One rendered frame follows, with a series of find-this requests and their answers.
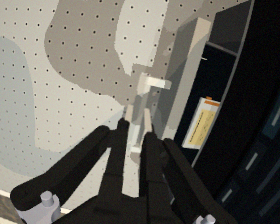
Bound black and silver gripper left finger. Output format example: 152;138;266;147
10;104;133;224

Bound grey benchtop instrument with drawer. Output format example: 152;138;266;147
126;0;280;224

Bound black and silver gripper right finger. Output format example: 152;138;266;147
138;108;238;224

